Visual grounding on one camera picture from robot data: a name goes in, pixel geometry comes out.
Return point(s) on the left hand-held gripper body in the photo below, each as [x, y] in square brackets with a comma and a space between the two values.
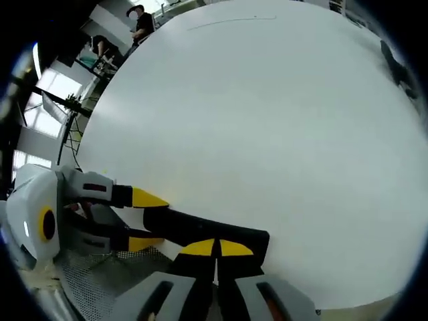
[31, 214]

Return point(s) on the black tripod stand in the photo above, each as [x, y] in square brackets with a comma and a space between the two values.
[63, 103]

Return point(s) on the black remote control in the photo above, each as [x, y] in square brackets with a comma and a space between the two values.
[204, 227]

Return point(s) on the grey mesh chair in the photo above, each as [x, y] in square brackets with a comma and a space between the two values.
[107, 281]

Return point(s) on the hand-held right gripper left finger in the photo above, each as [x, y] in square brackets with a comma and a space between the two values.
[160, 297]

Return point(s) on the white-backed monitor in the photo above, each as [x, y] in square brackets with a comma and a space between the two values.
[55, 108]

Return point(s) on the black headset goggles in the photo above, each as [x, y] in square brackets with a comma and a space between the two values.
[398, 70]

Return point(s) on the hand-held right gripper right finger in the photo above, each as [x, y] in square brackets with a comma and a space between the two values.
[267, 297]

